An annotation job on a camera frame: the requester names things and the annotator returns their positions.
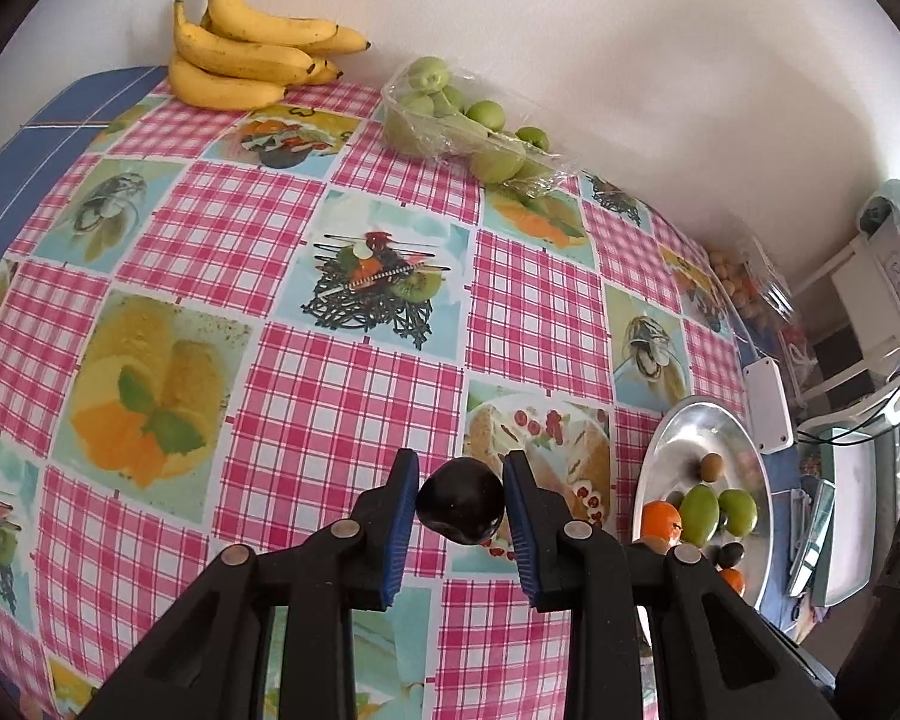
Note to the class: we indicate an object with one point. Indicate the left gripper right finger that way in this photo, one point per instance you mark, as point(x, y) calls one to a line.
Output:
point(566, 564)

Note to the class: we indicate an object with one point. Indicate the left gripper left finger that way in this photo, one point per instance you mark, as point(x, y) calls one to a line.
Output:
point(354, 564)

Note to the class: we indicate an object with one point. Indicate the dark plum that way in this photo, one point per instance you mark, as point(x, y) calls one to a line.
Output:
point(730, 555)
point(463, 501)

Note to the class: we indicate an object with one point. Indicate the large green mango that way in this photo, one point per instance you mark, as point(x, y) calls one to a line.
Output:
point(700, 513)

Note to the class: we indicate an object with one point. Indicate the brown kiwi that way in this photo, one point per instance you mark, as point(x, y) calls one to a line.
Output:
point(657, 544)
point(711, 467)

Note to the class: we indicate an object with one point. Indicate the clear box of green fruits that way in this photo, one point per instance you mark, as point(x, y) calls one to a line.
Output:
point(437, 111)

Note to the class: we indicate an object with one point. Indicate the silver metal round tray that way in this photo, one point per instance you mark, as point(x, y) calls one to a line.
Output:
point(687, 433)

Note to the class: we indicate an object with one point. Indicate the small orange tangerine in tray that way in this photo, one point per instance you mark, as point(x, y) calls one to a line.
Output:
point(734, 578)

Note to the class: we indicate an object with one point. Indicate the smartphone on stand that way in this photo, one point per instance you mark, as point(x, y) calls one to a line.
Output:
point(810, 510)

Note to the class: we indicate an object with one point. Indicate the white plastic adapter box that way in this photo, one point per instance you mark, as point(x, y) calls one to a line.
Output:
point(769, 419)

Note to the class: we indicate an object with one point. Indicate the checkered fruit print tablecloth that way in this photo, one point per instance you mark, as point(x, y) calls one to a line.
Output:
point(220, 328)

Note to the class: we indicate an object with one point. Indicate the clear box of longans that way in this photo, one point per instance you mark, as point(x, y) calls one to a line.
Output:
point(753, 284)

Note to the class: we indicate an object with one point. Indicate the white shelf furniture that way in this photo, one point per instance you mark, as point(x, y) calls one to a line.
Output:
point(866, 275)

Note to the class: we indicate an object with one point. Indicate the yellow banana bunch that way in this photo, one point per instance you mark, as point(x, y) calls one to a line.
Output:
point(237, 58)

